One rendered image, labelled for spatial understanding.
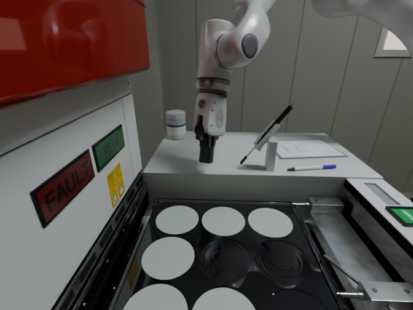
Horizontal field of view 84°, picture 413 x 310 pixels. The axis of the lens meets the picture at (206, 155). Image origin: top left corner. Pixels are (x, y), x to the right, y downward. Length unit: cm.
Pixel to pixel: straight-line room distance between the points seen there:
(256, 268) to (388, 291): 21
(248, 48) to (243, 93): 156
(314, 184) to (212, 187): 27
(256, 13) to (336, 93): 175
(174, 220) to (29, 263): 31
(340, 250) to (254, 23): 50
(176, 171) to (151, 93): 141
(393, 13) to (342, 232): 57
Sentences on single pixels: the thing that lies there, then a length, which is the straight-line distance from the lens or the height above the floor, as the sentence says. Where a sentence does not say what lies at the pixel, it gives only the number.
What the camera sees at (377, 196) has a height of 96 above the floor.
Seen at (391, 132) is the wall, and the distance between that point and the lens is 259.
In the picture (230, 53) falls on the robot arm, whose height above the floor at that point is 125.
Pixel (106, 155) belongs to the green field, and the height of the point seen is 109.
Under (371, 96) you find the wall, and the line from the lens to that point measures 239.
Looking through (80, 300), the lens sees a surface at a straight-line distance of 42.
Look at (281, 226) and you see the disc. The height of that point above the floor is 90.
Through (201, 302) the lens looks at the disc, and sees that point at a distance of 43.
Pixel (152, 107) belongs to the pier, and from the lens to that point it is 200.
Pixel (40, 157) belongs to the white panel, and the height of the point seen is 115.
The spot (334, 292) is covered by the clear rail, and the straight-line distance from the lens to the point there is 48.
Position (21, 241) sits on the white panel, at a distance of 31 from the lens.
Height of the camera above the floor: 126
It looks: 24 degrees down
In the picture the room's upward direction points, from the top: straight up
